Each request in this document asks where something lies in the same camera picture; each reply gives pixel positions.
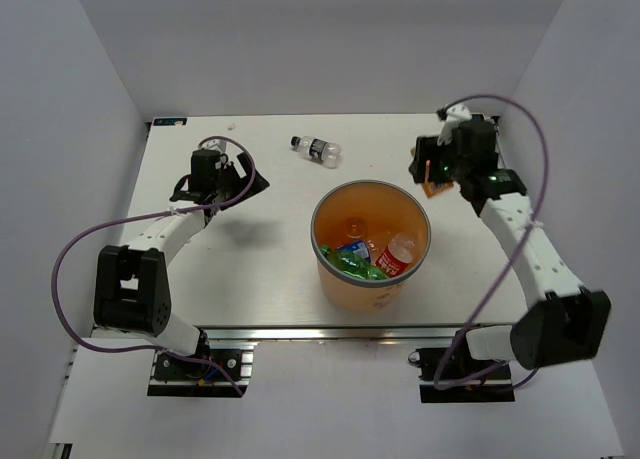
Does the small orange bottle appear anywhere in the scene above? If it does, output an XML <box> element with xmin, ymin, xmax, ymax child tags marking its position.
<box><xmin>422</xmin><ymin>160</ymin><xmax>454</xmax><ymax>199</ymax></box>

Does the clear bottle black label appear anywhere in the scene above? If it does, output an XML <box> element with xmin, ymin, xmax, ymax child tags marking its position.
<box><xmin>290</xmin><ymin>136</ymin><xmax>341</xmax><ymax>169</ymax></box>

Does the orange juice bottle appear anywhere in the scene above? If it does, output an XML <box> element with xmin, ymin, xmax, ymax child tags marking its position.
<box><xmin>343</xmin><ymin>217</ymin><xmax>368</xmax><ymax>240</ymax></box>

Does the clear bottle red label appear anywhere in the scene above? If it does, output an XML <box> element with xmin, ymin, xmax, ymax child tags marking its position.
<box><xmin>375</xmin><ymin>232</ymin><xmax>418</xmax><ymax>277</ymax></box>

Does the green plastic bottle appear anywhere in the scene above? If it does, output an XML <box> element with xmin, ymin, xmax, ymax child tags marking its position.
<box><xmin>320</xmin><ymin>245</ymin><xmax>389</xmax><ymax>281</ymax></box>

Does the clear bottle blue label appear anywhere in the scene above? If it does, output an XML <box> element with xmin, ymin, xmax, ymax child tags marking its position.
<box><xmin>339</xmin><ymin>240</ymin><xmax>371</xmax><ymax>262</ymax></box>

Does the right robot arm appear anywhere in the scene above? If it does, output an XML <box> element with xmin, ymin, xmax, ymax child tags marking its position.
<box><xmin>409</xmin><ymin>119</ymin><xmax>611</xmax><ymax>378</ymax></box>

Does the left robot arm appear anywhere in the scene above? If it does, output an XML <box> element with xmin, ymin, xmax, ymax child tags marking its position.
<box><xmin>93</xmin><ymin>147</ymin><xmax>269</xmax><ymax>378</ymax></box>

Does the orange bin grey rim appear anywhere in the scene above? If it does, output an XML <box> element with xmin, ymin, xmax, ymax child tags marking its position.
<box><xmin>310</xmin><ymin>180</ymin><xmax>431</xmax><ymax>313</ymax></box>

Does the left blue corner sticker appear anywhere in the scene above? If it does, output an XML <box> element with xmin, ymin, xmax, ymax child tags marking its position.
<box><xmin>152</xmin><ymin>118</ymin><xmax>187</xmax><ymax>127</ymax></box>

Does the aluminium right side rail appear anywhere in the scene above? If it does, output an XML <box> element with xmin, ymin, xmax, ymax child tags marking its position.
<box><xmin>489</xmin><ymin>115</ymin><xmax>502</xmax><ymax>156</ymax></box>

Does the aluminium rail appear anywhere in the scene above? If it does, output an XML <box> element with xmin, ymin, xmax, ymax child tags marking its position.
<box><xmin>201</xmin><ymin>325</ymin><xmax>461</xmax><ymax>342</ymax></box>
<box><xmin>489</xmin><ymin>115</ymin><xmax>502</xmax><ymax>156</ymax></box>

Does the aluminium front rail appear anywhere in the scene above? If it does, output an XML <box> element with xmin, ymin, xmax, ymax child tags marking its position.
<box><xmin>201</xmin><ymin>325</ymin><xmax>461</xmax><ymax>342</ymax></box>

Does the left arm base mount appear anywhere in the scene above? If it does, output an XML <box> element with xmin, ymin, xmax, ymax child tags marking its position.
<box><xmin>147</xmin><ymin>341</ymin><xmax>256</xmax><ymax>398</ymax></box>

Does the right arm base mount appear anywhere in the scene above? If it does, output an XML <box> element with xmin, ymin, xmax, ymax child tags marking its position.
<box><xmin>408</xmin><ymin>347</ymin><xmax>515</xmax><ymax>404</ymax></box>

